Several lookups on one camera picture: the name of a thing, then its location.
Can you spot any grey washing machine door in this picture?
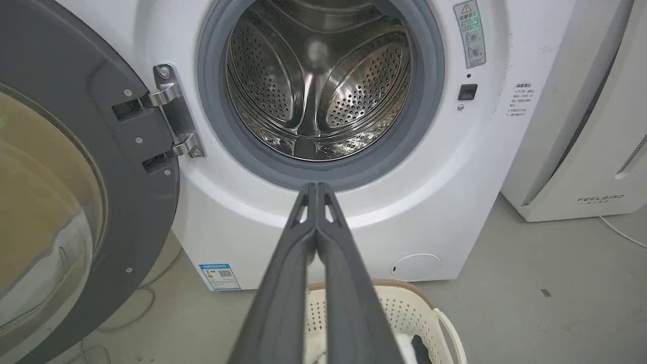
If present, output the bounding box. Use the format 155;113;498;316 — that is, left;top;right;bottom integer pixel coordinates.
0;0;180;364

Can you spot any white front-load washing machine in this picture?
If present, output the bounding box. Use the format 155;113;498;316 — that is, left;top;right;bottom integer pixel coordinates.
55;0;578;292

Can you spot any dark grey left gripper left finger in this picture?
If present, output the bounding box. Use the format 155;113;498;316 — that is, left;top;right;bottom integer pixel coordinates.
227;183;318;364

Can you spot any thin white cable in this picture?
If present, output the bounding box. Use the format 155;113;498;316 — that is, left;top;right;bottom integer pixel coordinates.
81;249;183;364

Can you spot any cream perforated laundry basket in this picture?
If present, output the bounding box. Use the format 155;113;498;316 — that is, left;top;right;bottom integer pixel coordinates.
304;281;469;364

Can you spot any white power cable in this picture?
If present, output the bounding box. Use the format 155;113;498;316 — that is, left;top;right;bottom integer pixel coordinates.
599;216;647;250

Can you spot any white air purifier appliance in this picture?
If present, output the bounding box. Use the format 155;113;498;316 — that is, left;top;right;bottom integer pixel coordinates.
500;0;647;223

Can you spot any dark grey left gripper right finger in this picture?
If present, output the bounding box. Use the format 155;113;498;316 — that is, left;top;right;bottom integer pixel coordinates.
316;183;405;364

